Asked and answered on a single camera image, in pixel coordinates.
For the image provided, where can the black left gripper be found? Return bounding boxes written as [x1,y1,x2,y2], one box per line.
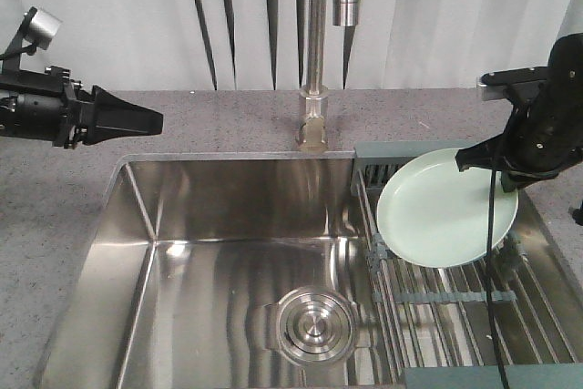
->
[1,67,163,148]

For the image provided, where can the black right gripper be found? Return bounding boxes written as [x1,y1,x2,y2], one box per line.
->
[455,33,582,193]

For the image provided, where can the light green round plate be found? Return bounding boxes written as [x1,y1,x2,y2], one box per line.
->
[376,148,491,268]

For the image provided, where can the green metal dish drying rack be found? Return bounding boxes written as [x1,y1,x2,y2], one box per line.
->
[351,141,582,388]

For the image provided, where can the white pleated curtain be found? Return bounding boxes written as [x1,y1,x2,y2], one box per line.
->
[1,0,582,90]

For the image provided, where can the stainless steel sink basin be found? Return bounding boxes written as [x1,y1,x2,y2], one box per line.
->
[38,151,583,389]

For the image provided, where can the round steel sink drain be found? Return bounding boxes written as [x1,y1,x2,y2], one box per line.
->
[265,286,359,366]

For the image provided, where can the chrome kitchen faucet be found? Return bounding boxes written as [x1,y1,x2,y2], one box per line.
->
[297,0,360,153]

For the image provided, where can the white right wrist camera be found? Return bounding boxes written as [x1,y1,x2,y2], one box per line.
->
[476,67,547,101]

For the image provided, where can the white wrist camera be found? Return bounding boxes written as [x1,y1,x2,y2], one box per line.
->
[23,6,62,50]
[476,67,547,101]

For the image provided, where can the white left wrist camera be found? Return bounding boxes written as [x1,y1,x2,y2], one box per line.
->
[23,6,62,50]

